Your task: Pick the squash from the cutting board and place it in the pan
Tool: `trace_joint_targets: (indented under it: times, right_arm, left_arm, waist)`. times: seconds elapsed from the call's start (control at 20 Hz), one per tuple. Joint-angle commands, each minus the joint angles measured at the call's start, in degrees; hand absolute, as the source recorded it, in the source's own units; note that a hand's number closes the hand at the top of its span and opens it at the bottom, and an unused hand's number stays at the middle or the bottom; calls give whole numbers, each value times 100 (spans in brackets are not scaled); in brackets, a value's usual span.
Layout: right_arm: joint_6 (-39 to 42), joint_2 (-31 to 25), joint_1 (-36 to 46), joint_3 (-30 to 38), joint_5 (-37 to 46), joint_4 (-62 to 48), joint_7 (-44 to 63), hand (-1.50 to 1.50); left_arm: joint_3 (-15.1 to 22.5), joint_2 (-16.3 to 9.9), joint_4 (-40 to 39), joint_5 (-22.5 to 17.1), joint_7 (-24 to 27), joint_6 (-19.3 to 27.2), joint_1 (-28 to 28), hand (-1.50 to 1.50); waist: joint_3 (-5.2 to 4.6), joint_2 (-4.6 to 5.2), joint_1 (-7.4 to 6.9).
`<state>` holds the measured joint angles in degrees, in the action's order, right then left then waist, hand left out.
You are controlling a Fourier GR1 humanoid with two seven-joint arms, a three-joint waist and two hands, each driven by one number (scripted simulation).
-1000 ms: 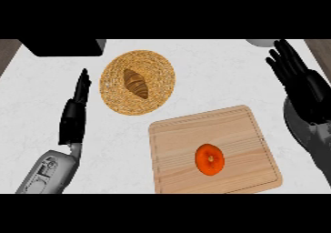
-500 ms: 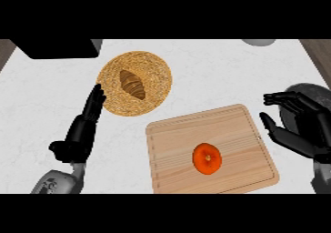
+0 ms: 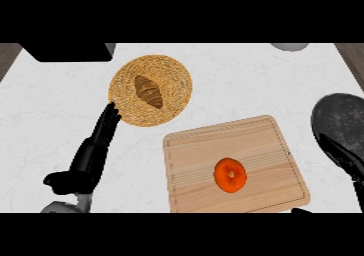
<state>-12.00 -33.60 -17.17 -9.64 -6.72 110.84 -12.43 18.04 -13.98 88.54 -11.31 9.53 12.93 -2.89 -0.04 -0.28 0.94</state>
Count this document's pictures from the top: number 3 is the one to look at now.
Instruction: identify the round wicker basket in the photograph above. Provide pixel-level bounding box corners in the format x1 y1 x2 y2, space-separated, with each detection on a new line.
107 54 194 128

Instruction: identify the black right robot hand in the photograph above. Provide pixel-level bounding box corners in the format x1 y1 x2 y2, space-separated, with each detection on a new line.
290 133 364 214

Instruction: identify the grey round object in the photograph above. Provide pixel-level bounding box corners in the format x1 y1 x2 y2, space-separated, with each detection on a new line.
270 42 311 53

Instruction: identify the brown croissant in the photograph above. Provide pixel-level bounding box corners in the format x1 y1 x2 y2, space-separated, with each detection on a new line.
134 74 166 110

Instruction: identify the black appliance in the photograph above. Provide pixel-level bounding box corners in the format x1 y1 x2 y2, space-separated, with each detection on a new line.
19 42 118 63

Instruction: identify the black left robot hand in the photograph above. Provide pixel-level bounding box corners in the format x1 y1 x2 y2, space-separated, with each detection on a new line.
42 101 123 196

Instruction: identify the wooden cutting board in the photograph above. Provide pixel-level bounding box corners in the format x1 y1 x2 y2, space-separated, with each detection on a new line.
162 114 312 214

